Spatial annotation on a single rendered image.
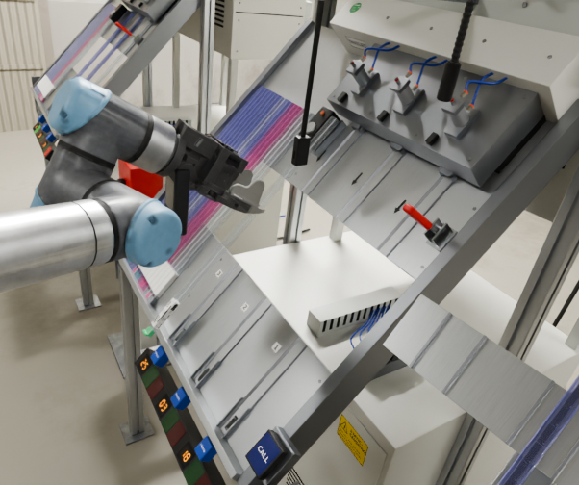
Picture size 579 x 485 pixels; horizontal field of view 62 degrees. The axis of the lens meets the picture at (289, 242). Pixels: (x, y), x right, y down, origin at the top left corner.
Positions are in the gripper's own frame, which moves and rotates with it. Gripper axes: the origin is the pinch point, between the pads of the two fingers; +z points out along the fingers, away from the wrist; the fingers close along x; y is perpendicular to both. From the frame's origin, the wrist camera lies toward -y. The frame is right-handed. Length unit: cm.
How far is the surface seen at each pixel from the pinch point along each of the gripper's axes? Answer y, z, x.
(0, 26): -28, 0, 340
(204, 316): -21.8, 2.2, -1.6
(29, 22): -16, 14, 342
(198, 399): -29.2, -1.1, -15.5
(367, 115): 23.7, 5.2, -5.8
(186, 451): -37.3, 0.1, -18.4
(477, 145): 26.5, 5.7, -26.5
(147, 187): -21, 15, 68
